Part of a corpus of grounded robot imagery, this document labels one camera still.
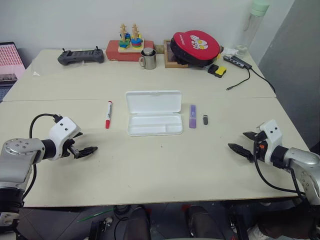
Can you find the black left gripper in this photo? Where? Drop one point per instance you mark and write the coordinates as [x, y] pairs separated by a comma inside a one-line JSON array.
[[67, 148]]

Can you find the green stick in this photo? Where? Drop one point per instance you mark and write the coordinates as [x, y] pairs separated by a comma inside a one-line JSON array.
[[95, 215]]

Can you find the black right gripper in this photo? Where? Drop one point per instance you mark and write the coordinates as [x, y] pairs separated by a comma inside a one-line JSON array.
[[260, 150]]

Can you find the grey usb hub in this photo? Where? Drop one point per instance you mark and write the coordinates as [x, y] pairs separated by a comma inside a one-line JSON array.
[[237, 61]]

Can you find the laptop with pink screen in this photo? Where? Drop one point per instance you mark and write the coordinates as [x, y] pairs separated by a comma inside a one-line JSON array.
[[7, 60]]

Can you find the stainless steel mug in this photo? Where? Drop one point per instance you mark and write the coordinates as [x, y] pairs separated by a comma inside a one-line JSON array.
[[149, 60]]

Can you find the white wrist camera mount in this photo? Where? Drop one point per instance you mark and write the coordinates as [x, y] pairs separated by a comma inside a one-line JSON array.
[[272, 135], [63, 127]]

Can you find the dark rounded shape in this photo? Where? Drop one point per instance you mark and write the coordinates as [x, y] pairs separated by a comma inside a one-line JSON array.
[[202, 223], [136, 225]]

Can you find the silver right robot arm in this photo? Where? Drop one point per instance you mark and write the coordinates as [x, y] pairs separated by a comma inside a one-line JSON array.
[[300, 157]]

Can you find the white crumpled tissue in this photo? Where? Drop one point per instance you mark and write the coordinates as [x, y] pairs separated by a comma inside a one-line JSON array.
[[230, 51]]

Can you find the white open pencil case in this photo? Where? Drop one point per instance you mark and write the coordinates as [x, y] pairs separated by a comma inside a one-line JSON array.
[[153, 112]]

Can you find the brown wooden tray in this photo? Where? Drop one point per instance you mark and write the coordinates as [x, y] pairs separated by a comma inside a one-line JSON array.
[[168, 58]]

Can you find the black metal frame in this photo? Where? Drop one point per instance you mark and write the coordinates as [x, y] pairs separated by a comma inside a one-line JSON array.
[[237, 222]]

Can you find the clear bottle green lid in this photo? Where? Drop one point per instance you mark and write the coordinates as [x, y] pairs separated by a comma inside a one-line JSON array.
[[252, 30]]

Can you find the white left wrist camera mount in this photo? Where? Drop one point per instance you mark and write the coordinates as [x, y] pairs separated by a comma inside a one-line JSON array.
[[63, 127]]

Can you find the wooden colourful stacking toy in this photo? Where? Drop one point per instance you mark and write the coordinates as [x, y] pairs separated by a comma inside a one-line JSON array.
[[131, 43]]

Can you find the purple eraser stick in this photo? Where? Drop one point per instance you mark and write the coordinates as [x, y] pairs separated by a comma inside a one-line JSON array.
[[192, 117]]

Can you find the black metal stand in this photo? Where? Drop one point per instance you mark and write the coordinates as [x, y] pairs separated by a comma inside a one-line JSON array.
[[98, 230]]

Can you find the clear plastic bag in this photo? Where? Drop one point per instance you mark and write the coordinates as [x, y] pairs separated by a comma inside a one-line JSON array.
[[36, 67]]

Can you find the red and black round bag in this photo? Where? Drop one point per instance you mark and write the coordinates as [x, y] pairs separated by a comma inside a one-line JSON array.
[[197, 47]]

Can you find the small dark usb stick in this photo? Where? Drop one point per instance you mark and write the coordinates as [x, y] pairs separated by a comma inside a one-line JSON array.
[[205, 120]]

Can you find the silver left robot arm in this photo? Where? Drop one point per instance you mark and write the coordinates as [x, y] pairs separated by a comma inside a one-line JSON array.
[[17, 160]]

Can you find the dark grey remote controller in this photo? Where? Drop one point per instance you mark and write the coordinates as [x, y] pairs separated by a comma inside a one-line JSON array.
[[80, 57]]

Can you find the red and white marker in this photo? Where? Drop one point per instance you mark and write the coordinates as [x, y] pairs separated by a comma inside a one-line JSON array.
[[108, 115]]

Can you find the red cardboard box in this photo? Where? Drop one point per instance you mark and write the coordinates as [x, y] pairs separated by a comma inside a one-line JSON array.
[[112, 53]]

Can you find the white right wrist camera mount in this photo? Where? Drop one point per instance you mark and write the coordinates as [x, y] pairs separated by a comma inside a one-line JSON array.
[[272, 135]]

